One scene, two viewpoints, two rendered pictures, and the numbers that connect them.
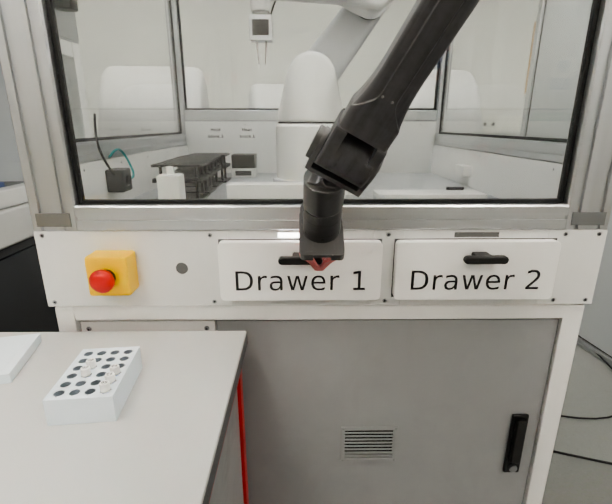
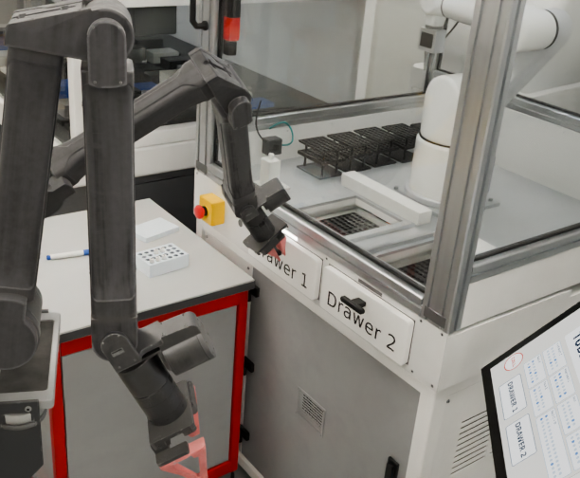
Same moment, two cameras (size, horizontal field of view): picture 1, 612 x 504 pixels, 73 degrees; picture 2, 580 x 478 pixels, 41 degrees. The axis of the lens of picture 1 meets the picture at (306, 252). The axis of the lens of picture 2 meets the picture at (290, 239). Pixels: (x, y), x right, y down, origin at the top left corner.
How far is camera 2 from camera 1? 1.59 m
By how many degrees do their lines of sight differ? 49
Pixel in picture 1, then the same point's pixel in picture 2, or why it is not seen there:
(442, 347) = (353, 365)
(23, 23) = not seen: hidden behind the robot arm
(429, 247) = (337, 279)
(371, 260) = (311, 270)
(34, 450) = not seen: hidden behind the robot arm
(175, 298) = (236, 240)
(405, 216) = (336, 250)
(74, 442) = not seen: hidden behind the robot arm
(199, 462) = (147, 305)
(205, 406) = (178, 293)
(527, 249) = (389, 316)
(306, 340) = (288, 307)
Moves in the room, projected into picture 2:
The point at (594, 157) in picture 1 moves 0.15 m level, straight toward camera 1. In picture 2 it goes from (439, 268) to (364, 264)
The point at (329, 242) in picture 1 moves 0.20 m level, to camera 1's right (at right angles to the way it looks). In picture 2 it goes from (259, 242) to (308, 278)
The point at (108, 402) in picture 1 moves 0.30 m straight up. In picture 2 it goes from (148, 267) to (148, 160)
